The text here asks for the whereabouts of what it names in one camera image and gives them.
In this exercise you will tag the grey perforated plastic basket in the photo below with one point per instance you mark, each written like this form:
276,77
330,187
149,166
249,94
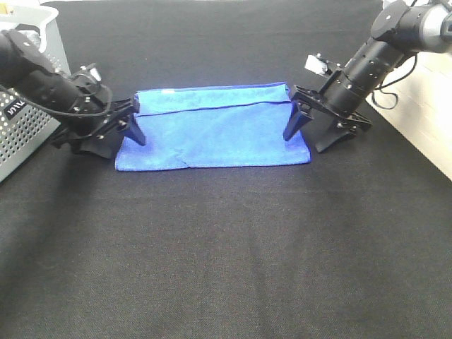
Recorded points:
24,128

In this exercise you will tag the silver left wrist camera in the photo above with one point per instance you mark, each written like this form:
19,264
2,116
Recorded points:
92,71

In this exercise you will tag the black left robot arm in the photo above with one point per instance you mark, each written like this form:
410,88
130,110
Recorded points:
29,73

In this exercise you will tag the blue microfibre towel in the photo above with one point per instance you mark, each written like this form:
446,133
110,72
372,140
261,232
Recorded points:
216,126

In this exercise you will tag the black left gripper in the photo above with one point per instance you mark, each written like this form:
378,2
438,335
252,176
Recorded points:
96,123

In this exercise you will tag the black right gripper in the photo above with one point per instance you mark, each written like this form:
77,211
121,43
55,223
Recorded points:
339,97

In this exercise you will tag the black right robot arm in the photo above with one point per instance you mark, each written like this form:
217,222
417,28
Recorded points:
398,33

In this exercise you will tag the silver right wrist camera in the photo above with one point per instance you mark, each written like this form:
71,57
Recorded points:
320,66

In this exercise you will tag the white plastic storage crate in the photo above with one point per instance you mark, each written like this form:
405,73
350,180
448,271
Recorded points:
419,106

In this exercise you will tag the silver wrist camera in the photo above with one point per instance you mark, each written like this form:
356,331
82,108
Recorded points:
92,71
320,66

